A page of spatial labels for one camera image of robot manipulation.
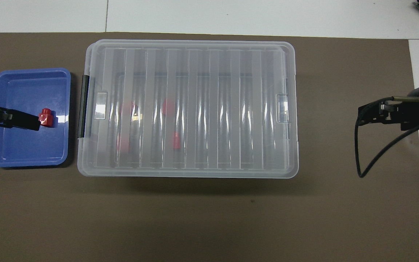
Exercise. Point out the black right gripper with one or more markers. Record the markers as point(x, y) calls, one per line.
point(415, 112)

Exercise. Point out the blue plastic tray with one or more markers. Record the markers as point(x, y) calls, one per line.
point(31, 153)

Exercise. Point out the clear plastic storage box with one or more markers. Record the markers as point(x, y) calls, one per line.
point(86, 163)

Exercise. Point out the clear ribbed plastic lid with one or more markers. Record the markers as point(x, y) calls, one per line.
point(195, 109)

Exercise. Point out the brown table mat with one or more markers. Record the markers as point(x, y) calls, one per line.
point(195, 218)

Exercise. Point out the red plastic block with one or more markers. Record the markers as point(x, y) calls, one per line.
point(46, 118)
point(168, 106)
point(128, 108)
point(123, 142)
point(176, 141)

